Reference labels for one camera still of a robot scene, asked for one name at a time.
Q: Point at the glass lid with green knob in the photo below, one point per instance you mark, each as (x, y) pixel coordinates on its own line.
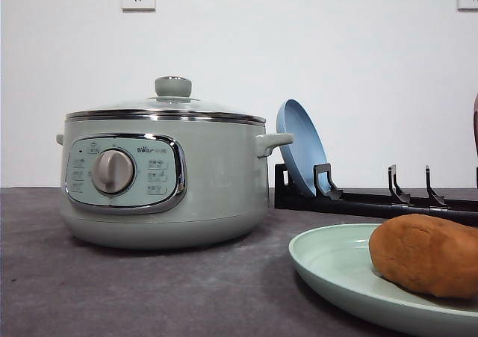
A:
(172, 101)

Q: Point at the green plate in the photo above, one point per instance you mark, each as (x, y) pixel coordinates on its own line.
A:
(335, 258)

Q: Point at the brown potato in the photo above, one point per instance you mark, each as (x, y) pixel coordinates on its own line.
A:
(430, 254)

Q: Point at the green electric steamer pot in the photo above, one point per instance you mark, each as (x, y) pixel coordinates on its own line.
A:
(168, 172)

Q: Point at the blue plate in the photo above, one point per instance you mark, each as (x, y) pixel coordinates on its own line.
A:
(307, 149)

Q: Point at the pink plate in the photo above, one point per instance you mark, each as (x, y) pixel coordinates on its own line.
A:
(475, 123)

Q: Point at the black dish rack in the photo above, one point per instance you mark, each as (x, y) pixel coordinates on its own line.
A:
(328, 197)

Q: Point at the grey table cloth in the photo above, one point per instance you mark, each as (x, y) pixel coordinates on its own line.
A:
(57, 283)

